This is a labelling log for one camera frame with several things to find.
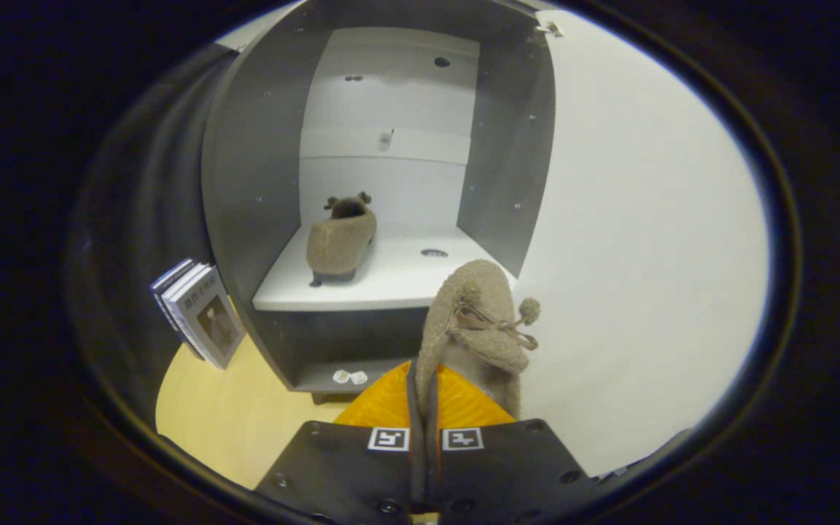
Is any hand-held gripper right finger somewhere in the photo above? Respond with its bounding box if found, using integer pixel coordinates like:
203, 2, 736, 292
426, 365, 599, 525

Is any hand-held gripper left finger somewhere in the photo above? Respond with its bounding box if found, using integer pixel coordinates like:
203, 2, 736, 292
254, 357, 425, 525

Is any brown fuzzy shoe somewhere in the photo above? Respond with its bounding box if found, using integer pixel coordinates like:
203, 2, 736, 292
306, 191, 378, 287
414, 260, 542, 438

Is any white shoe cabinet door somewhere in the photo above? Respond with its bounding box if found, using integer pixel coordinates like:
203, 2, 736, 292
511, 7, 771, 478

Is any grey shoe cabinet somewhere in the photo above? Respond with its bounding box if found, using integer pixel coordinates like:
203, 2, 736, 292
200, 0, 558, 405

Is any white cabinet shelf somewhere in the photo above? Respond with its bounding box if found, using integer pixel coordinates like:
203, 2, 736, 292
252, 222, 517, 312

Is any grey cover book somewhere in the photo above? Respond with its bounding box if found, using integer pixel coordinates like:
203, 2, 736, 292
172, 266, 247, 370

